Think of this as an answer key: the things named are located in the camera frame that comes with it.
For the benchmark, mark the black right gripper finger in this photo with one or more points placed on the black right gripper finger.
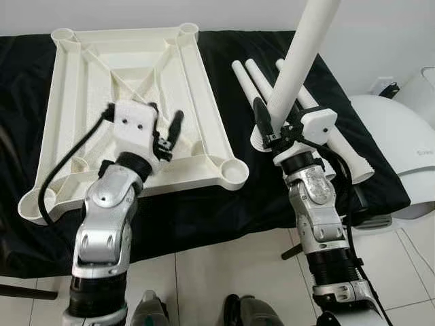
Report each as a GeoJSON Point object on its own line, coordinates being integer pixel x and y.
{"type": "Point", "coordinates": [262, 115]}

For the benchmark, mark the white plastic table leg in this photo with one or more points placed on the white plastic table leg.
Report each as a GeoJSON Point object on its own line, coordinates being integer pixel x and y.
{"type": "Point", "coordinates": [340, 142]}
{"type": "Point", "coordinates": [302, 61]}
{"type": "Point", "coordinates": [257, 71]}
{"type": "Point", "coordinates": [241, 75]}

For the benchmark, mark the white plastic table top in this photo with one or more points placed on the white plastic table top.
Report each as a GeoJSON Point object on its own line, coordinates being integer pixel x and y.
{"type": "Point", "coordinates": [75, 75]}

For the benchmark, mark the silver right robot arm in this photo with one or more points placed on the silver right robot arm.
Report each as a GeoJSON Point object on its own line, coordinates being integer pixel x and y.
{"type": "Point", "coordinates": [312, 204]}

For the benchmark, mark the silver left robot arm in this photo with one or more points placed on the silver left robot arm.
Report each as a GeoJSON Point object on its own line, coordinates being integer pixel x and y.
{"type": "Point", "coordinates": [105, 217]}

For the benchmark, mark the black padded bed cover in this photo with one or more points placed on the black padded bed cover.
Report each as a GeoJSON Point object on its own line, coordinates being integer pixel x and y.
{"type": "Point", "coordinates": [224, 204]}

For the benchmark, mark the black metal bed leg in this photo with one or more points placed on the black metal bed leg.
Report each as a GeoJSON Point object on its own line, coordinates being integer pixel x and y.
{"type": "Point", "coordinates": [27, 292]}
{"type": "Point", "coordinates": [292, 252]}

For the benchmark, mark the white dome appliance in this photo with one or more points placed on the white dome appliance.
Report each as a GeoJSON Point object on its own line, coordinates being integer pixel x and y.
{"type": "Point", "coordinates": [401, 129]}

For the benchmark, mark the grey left robot foot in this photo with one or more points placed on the grey left robot foot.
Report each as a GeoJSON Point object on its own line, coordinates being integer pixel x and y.
{"type": "Point", "coordinates": [149, 312]}

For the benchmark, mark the grey robot foot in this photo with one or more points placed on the grey robot foot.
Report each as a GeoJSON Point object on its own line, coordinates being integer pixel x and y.
{"type": "Point", "coordinates": [149, 312]}
{"type": "Point", "coordinates": [253, 314]}

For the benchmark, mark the grey right robot foot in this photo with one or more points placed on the grey right robot foot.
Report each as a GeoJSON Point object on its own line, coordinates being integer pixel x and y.
{"type": "Point", "coordinates": [253, 314]}

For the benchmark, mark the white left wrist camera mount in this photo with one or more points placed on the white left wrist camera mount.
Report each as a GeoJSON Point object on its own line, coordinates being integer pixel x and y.
{"type": "Point", "coordinates": [132, 125]}

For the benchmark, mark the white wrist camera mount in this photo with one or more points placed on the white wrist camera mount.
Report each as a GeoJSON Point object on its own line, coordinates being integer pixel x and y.
{"type": "Point", "coordinates": [316, 125]}
{"type": "Point", "coordinates": [132, 125]}

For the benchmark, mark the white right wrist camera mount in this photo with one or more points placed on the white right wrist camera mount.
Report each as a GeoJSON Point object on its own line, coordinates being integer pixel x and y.
{"type": "Point", "coordinates": [316, 125]}

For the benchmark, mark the wall socket black plug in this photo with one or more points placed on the wall socket black plug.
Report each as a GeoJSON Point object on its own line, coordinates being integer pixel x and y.
{"type": "Point", "coordinates": [387, 87]}

